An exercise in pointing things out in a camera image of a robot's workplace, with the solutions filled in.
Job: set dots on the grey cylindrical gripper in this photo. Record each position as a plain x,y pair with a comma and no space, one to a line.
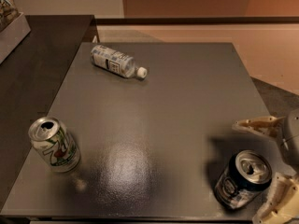
291,142

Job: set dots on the dark blue pepsi can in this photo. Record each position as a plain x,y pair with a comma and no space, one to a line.
246,175

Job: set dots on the clear plastic water bottle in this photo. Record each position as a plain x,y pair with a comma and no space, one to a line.
117,62

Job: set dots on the white green 7up can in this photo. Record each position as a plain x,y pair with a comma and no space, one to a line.
54,143

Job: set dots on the dark brown side table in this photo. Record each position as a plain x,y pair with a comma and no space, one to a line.
30,78

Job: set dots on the white box with snacks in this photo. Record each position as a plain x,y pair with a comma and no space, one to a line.
13,28

